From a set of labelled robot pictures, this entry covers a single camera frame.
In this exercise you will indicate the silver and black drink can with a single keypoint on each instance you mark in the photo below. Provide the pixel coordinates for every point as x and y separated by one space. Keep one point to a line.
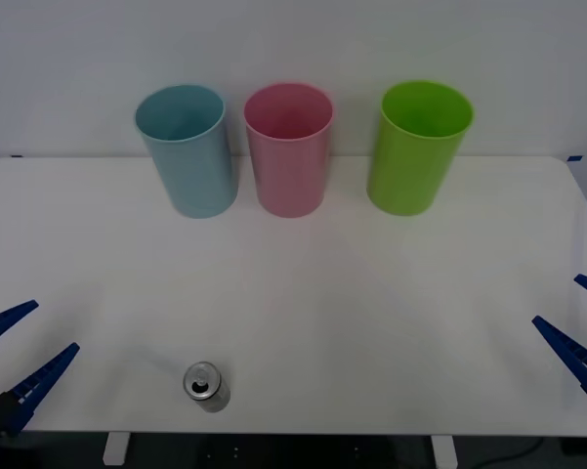
210 391

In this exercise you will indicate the white table leg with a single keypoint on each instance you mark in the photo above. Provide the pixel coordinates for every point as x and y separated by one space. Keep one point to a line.
444 452
114 448

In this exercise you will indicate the green plastic bin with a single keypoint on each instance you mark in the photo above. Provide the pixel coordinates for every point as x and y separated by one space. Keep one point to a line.
405 171

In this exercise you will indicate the pale blue plastic bin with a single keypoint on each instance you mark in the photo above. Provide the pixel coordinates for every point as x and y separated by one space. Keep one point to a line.
195 171

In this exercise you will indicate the pink plastic bin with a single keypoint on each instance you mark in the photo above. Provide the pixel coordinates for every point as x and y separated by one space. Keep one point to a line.
289 176

